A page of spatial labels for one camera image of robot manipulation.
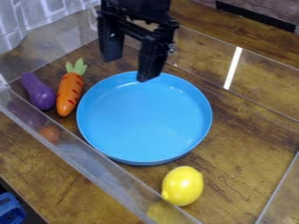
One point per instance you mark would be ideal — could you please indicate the orange toy carrot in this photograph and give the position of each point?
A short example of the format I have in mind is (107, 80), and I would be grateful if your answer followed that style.
(70, 88)

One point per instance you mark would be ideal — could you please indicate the white tiled curtain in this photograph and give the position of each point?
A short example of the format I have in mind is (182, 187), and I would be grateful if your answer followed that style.
(23, 15)

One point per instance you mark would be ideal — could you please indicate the clear acrylic barrier wall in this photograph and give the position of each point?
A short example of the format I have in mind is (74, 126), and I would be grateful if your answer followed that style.
(243, 63)

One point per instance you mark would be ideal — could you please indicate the blue round plate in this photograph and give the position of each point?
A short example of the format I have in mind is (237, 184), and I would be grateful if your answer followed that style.
(145, 123)

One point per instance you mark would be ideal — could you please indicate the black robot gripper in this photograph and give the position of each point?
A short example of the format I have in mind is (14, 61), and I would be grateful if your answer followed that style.
(142, 19)

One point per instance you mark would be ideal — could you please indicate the purple toy eggplant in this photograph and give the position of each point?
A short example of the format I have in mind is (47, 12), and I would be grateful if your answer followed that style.
(42, 95)

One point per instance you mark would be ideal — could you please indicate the blue plastic object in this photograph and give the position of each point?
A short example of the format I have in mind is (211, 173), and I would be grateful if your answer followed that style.
(12, 213)

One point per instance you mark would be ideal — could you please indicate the yellow toy lemon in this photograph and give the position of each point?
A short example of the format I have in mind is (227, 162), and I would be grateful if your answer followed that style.
(182, 186)

